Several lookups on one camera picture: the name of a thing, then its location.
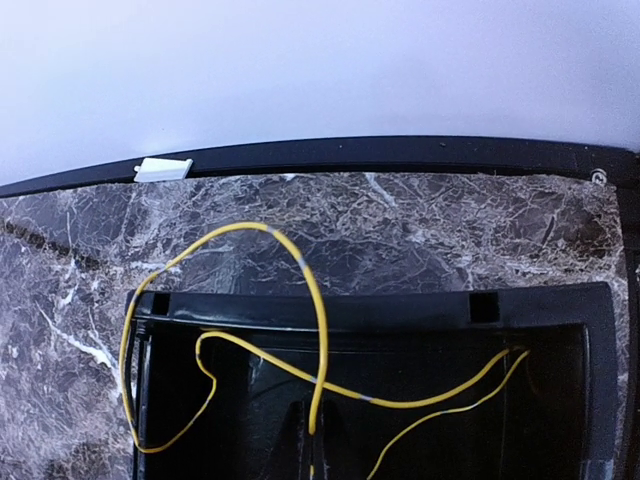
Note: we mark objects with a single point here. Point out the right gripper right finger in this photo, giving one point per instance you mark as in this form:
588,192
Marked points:
336,457

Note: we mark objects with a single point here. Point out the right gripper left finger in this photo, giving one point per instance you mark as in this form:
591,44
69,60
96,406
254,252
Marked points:
291,455

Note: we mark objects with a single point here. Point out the black three-compartment bin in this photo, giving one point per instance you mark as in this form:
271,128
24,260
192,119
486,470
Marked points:
506,384

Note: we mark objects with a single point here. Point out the white plastic clip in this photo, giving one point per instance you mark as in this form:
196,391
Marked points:
154,169

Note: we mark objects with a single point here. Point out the black rear frame rail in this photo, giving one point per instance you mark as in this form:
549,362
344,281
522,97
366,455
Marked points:
425,154

